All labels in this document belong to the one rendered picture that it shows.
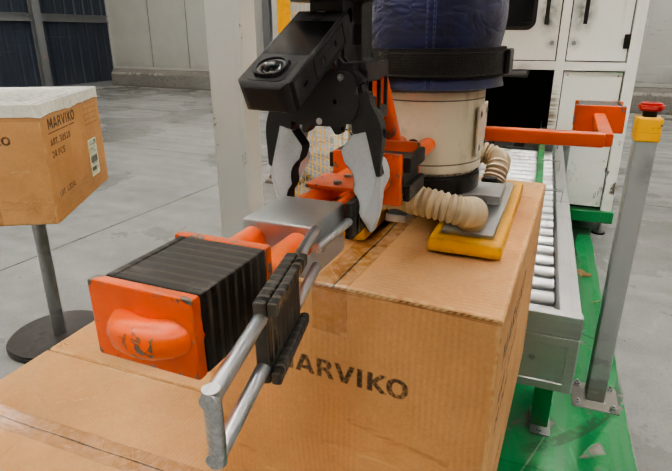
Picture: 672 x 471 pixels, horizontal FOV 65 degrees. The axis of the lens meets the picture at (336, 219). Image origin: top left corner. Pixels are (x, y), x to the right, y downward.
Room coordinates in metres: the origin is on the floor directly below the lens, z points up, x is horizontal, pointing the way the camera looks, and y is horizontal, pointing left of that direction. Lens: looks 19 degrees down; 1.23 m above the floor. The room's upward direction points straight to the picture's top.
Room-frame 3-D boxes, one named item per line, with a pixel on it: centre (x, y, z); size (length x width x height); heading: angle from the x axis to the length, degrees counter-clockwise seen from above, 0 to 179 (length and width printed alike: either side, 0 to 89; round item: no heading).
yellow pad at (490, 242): (0.81, -0.24, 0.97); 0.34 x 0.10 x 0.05; 157
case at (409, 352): (0.84, -0.12, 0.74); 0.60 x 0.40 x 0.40; 155
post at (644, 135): (1.56, -0.92, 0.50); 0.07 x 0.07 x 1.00; 69
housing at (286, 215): (0.42, 0.03, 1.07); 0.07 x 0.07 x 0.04; 67
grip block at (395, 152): (0.61, -0.05, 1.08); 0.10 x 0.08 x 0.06; 67
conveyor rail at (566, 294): (2.18, -0.97, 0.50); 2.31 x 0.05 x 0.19; 159
